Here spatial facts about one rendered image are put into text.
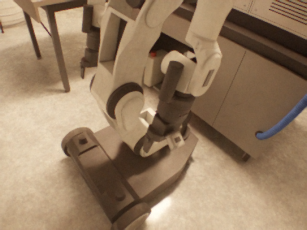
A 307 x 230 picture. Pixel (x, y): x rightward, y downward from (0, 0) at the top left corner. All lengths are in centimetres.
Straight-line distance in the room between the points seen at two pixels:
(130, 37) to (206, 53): 20
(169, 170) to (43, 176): 71
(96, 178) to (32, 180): 44
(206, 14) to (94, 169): 81
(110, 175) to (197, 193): 51
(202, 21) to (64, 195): 104
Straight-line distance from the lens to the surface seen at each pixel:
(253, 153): 130
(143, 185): 99
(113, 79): 60
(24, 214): 123
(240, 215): 126
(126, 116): 65
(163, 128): 54
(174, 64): 44
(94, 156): 104
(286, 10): 104
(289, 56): 100
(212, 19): 44
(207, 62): 44
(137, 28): 53
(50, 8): 142
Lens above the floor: 106
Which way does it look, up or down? 45 degrees down
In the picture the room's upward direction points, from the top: 9 degrees clockwise
